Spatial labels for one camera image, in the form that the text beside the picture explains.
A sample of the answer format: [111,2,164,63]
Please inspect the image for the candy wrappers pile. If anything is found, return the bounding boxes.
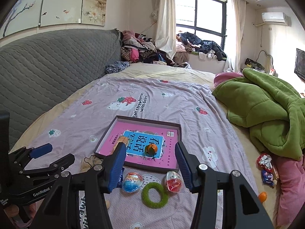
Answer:
[256,153,279,187]

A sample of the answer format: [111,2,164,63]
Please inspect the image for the beige scrunchie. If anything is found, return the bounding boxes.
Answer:
[80,155,103,173]

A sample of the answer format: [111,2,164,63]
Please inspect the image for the green fuzzy ring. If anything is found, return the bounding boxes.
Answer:
[141,182,170,209]

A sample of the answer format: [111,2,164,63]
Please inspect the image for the red surprise egg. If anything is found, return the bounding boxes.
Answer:
[164,171,183,193]

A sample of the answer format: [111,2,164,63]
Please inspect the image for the cream curtain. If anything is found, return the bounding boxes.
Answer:
[155,0,176,59]
[224,0,246,72]

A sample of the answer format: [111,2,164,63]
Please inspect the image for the floral wall painting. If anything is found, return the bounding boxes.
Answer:
[1,0,107,38]

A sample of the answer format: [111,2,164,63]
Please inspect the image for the pink pillow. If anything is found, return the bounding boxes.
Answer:
[275,157,304,226]

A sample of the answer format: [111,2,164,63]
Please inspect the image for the dark patterned cloth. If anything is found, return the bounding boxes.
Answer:
[105,61,130,74]

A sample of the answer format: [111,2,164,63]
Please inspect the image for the person left hand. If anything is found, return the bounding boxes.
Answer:
[3,203,36,222]

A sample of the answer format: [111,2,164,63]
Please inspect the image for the cracker pack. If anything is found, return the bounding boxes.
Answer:
[111,135,129,154]

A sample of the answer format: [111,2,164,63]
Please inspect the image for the clothes pile on windowsill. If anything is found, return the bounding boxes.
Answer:
[176,32,227,61]

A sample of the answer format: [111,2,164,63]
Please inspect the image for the dark shallow box tray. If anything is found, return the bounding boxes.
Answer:
[93,115,183,174]

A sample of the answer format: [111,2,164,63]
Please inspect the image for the right cream curtain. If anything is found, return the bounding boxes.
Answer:
[224,0,246,72]

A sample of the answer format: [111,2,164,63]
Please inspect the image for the pink strawberry bedsheet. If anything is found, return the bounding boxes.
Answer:
[26,76,258,228]

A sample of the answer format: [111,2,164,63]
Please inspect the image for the orange tangerine with leaves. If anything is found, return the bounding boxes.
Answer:
[144,143,159,159]

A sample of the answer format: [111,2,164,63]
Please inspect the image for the grey quilted headboard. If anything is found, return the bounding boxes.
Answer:
[1,28,121,147]

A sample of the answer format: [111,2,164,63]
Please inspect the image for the white air conditioner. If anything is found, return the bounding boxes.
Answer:
[262,12,288,25]

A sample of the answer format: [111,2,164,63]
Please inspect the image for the left cream curtain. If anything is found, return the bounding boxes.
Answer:
[155,0,176,59]

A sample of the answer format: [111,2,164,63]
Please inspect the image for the small orange fruit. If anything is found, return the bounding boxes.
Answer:
[258,192,267,203]

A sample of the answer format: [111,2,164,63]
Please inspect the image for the clothes pile by headboard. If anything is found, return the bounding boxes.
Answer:
[120,30,191,69]

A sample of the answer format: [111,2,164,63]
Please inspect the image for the blue surprise egg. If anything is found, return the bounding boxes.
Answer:
[122,172,144,193]

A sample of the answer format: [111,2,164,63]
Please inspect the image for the walnut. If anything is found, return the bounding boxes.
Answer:
[105,200,110,209]

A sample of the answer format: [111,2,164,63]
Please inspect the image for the wall television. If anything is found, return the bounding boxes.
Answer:
[294,48,305,80]

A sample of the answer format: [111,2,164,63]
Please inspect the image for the green fleece blanket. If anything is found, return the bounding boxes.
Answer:
[213,68,304,161]

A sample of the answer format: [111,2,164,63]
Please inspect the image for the blue snack packet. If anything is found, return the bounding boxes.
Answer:
[116,167,125,188]

